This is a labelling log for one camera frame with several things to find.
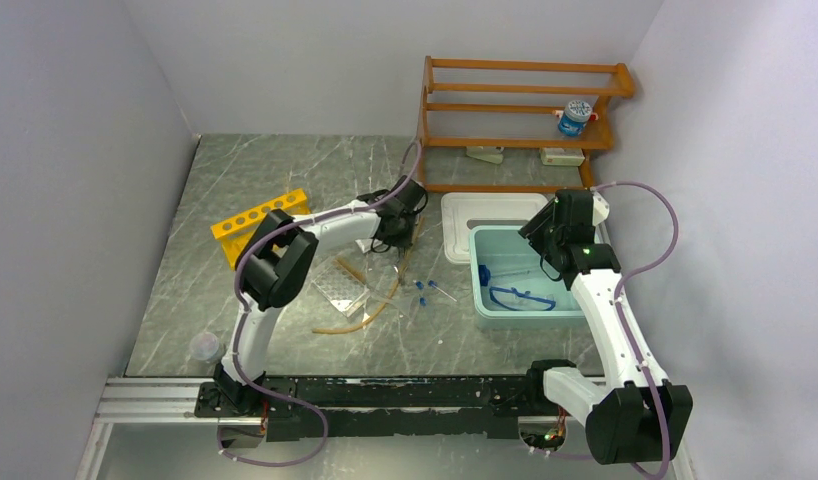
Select blue white labelled jar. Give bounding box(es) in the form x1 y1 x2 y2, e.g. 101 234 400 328
557 100 593 137

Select yellow test tube rack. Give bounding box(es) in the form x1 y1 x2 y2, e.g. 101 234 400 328
210 189 311 270

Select light teal plastic bin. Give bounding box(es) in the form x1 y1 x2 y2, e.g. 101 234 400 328
468 225 587 330

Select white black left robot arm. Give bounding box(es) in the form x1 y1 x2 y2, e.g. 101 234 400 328
213 176 428 416

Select clear glass beaker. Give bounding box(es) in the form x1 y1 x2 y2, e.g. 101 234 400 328
188 331 226 364

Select clear plastic well plate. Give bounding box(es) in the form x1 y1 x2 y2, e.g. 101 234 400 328
312 258 365 318

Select clear glass watch plate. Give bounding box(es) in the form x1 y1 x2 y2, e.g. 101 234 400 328
349 285 419 317

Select tan bristle tube brush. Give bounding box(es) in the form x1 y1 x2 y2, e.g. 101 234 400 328
335 257 367 284

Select white plastic zip bag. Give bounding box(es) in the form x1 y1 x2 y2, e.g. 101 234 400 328
355 239 376 254

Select blue safety glasses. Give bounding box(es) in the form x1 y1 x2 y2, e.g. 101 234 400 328
488 286 557 311

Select orange wooden shelf rack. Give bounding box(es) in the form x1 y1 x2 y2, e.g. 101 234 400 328
416 56 637 194

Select metal crucible tongs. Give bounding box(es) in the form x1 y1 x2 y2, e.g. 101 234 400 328
395 245 413 285

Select small white box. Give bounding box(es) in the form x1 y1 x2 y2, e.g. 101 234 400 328
541 147 585 167

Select aluminium extrusion frame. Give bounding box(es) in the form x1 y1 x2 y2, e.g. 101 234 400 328
76 377 217 479

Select pale green soap dish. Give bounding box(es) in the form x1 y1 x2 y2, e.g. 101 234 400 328
465 146 504 165

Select tan rubber tubing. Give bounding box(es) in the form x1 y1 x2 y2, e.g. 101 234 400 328
311 218 424 335

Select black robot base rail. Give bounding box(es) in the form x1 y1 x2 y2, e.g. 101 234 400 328
193 374 562 442

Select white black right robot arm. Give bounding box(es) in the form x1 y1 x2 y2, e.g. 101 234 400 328
519 187 693 478

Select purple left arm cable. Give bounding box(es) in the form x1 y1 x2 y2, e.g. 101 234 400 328
215 139 425 469

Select white plastic bin lid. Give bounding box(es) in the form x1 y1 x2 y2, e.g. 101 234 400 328
440 193 548 265

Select blue base graduated cylinder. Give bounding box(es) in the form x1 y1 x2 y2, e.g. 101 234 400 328
478 264 536 286

